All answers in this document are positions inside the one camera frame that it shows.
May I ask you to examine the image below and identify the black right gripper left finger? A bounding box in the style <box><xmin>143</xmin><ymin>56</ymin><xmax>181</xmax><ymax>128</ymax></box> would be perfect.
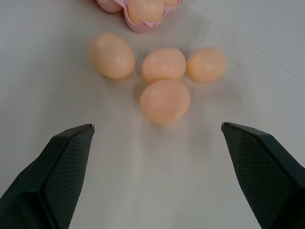
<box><xmin>0</xmin><ymin>123</ymin><xmax>95</xmax><ymax>229</ymax></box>

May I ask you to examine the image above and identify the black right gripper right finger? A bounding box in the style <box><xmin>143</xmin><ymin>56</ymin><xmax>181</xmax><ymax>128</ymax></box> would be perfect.
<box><xmin>221</xmin><ymin>122</ymin><xmax>305</xmax><ymax>229</ymax></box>

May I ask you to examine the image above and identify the pink egg tray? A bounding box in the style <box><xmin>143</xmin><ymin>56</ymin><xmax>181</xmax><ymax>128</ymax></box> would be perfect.
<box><xmin>96</xmin><ymin>0</ymin><xmax>182</xmax><ymax>34</ymax></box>

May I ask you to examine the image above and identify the beige plastic egg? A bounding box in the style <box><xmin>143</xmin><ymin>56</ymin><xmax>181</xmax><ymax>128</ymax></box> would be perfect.
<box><xmin>186</xmin><ymin>47</ymin><xmax>228</xmax><ymax>83</ymax></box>
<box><xmin>139</xmin><ymin>79</ymin><xmax>192</xmax><ymax>125</ymax></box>
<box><xmin>89</xmin><ymin>32</ymin><xmax>136</xmax><ymax>80</ymax></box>
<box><xmin>142</xmin><ymin>47</ymin><xmax>187</xmax><ymax>83</ymax></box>
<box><xmin>128</xmin><ymin>0</ymin><xmax>165</xmax><ymax>23</ymax></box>

